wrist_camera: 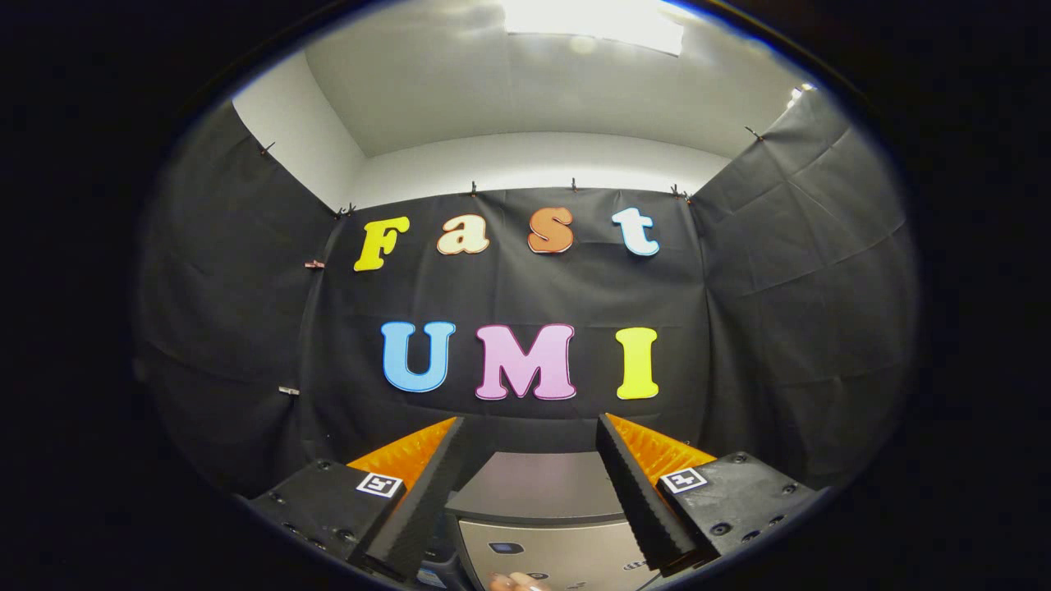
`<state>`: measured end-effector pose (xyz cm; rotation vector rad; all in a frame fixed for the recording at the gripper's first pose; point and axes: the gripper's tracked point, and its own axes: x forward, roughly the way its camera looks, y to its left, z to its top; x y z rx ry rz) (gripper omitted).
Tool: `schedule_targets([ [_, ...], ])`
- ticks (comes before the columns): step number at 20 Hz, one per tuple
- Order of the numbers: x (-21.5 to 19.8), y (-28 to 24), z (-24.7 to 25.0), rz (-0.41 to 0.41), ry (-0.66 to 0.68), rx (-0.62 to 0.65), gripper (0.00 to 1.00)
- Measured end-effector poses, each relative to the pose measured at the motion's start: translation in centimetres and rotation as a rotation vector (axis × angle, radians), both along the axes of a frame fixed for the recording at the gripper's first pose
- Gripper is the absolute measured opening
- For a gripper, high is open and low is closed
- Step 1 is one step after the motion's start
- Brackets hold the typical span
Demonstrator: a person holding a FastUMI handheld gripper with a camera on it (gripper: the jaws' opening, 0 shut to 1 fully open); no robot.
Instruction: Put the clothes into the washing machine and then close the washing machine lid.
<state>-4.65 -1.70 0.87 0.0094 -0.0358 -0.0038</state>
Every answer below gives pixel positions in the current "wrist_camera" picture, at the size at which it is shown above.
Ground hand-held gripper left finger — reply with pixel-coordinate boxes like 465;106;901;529
246;416;466;584

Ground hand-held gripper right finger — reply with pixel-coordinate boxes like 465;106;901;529
595;413;822;575

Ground grey washing machine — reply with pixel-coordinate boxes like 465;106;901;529
415;450;666;591

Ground ceiling light panel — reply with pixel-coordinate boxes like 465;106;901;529
501;0;686;57

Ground black backdrop cloth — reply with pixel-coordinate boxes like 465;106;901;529
135;86;919;502

